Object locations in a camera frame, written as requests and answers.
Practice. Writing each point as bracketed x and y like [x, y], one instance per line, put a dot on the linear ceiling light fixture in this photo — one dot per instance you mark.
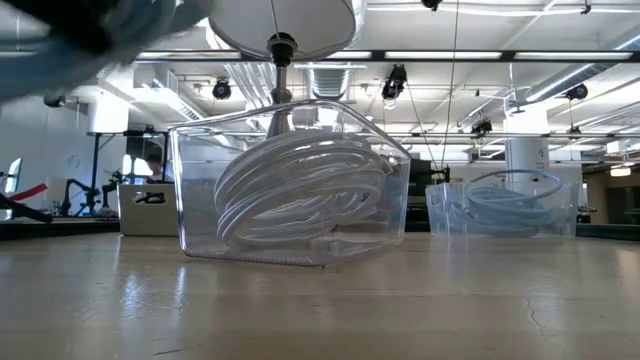
[575, 55]

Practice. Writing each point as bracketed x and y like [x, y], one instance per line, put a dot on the person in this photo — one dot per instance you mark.
[155, 162]

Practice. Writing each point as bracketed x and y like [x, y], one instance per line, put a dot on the large round ceiling duct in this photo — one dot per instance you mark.
[590, 70]

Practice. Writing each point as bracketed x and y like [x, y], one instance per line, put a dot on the white round column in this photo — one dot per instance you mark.
[527, 150]

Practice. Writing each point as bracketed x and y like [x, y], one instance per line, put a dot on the silver ribbed air duct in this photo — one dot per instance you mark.
[327, 82]

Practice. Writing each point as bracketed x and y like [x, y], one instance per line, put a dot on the dark background frame stand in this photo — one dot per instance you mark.
[95, 160]

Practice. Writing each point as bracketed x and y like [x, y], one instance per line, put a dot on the clear rigid plastic bin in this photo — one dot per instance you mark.
[195, 175]

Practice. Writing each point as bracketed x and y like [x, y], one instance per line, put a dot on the glowing wall light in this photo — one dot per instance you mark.
[620, 171]

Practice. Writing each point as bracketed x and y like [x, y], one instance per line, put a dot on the white shade table lamp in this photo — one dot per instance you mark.
[300, 25]

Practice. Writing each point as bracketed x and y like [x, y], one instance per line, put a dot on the black background robot arm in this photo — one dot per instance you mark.
[91, 200]

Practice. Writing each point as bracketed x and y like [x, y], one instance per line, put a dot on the black metal table frame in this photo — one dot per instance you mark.
[60, 229]

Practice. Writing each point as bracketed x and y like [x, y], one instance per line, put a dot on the translucent thin plastic bin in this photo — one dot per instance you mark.
[440, 220]

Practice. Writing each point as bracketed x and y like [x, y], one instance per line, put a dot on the frosted plastic bin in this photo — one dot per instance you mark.
[150, 220]

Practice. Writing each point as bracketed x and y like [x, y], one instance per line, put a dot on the white rectangular ceiling duct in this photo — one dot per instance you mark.
[165, 95]

